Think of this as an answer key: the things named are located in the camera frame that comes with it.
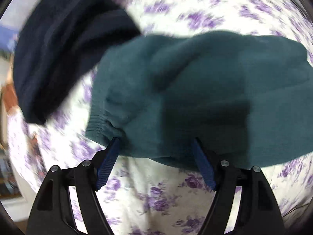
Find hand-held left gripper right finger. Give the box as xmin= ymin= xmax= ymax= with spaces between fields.
xmin=191 ymin=138 xmax=286 ymax=235

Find purple floral bed sheet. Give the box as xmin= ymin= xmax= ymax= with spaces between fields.
xmin=6 ymin=0 xmax=313 ymax=235

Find dark navy garment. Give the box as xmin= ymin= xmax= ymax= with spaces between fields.
xmin=13 ymin=0 xmax=143 ymax=125

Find teal green pants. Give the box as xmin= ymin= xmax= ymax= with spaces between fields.
xmin=85 ymin=30 xmax=313 ymax=170

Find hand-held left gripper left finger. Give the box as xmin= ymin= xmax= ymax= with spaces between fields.
xmin=26 ymin=137 xmax=120 ymax=235

